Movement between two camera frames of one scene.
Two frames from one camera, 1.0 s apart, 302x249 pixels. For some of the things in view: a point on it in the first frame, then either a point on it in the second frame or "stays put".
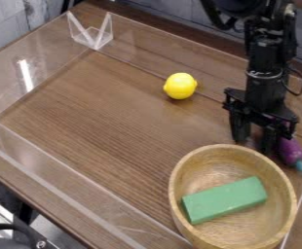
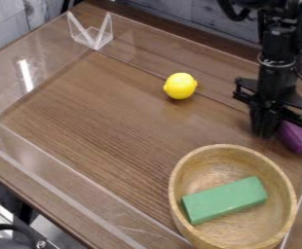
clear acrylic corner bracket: x=91 y=37 stays put
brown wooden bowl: x=254 y=226 stays put
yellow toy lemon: x=179 y=86 stays put
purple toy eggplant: x=291 y=153 to x=295 y=138
